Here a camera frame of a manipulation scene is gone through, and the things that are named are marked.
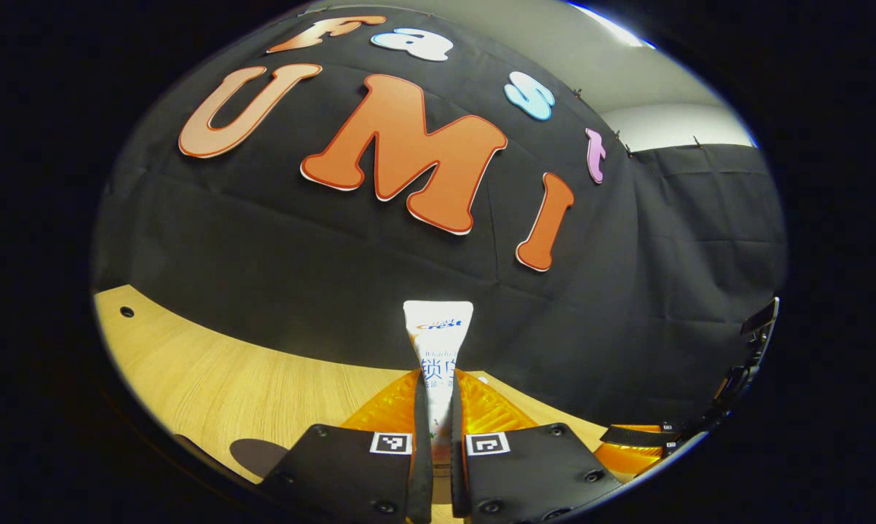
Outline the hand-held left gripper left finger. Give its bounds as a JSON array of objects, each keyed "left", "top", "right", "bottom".
[{"left": 259, "top": 369, "right": 435, "bottom": 524}]

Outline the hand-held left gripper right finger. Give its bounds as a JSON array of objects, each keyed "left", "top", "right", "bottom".
[{"left": 449, "top": 369, "right": 624, "bottom": 524}]

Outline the white toothpaste tube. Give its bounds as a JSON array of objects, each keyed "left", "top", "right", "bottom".
[{"left": 403, "top": 300, "right": 475, "bottom": 467}]

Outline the dark round coaster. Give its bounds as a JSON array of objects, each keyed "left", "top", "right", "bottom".
[{"left": 229, "top": 438, "right": 291, "bottom": 480}]

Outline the black backdrop cloth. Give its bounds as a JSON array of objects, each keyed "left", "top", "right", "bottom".
[{"left": 92, "top": 6, "right": 788, "bottom": 441}]

